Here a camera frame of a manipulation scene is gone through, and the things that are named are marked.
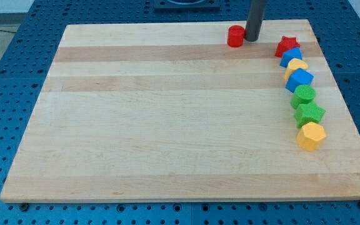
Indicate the red star block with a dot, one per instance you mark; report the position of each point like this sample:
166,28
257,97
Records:
286,44

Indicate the green star block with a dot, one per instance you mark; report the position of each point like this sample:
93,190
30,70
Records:
309,112

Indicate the blue triangle block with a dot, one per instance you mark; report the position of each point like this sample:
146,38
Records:
289,55

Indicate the light wooden board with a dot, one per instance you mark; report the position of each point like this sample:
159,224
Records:
168,112

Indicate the red cylinder block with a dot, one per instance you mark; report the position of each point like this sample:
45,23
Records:
235,36

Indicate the yellow heart block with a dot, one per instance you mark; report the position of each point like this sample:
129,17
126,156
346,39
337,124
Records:
294,65

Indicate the green cylinder block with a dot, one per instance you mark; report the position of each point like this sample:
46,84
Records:
303,94

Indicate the blue cube block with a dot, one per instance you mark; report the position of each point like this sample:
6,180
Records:
298,77

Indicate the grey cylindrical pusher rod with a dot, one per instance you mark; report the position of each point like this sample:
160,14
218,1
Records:
254,20

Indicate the yellow hexagon block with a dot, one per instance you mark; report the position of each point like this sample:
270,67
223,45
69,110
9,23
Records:
310,136

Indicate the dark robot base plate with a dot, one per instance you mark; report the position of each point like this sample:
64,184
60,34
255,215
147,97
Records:
186,4

